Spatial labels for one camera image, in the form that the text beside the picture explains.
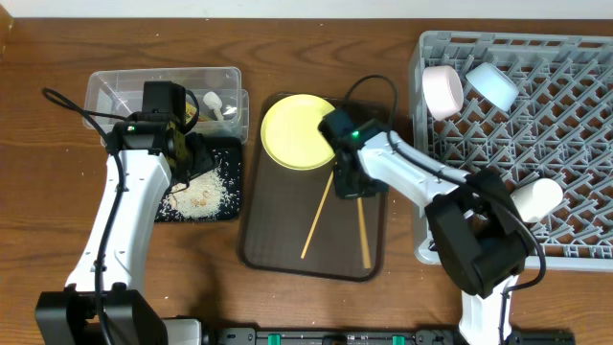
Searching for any green yellow snack wrapper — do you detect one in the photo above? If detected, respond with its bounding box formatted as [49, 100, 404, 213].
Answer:
[186, 103, 198, 123]

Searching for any white tissue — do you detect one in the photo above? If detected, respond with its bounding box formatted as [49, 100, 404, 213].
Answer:
[203, 91, 224, 122]

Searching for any wooden chopstick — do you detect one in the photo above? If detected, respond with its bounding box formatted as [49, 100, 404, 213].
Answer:
[357, 197, 372, 269]
[300, 172, 333, 259]

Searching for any yellow round plate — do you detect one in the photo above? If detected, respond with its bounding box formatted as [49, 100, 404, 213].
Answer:
[261, 94, 334, 171]

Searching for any pink white bowl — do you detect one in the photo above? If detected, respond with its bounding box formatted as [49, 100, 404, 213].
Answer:
[421, 65, 464, 121]

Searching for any light blue bowl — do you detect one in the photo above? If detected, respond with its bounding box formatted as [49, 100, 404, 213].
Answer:
[465, 62, 519, 111]

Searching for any white cup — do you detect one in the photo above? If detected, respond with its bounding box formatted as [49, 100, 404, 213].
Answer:
[511, 178, 563, 223]

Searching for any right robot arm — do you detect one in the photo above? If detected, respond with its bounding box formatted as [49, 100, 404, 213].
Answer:
[318, 108, 546, 344]

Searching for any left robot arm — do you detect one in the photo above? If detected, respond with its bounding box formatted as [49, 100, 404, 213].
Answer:
[35, 80, 216, 344]

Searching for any clear plastic waste bin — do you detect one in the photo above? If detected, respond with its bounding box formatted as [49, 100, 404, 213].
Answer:
[84, 66, 249, 142]

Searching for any grey dishwasher rack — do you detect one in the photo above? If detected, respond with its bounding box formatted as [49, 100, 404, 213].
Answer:
[409, 31, 612, 272]

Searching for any small white tissue scrap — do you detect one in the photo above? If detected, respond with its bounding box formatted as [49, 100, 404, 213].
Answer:
[223, 106, 237, 117]

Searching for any black plastic tray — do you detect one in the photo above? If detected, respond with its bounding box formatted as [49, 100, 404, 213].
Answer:
[153, 136, 243, 223]

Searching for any dark brown serving tray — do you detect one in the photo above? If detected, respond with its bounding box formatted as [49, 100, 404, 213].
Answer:
[238, 93, 395, 283]

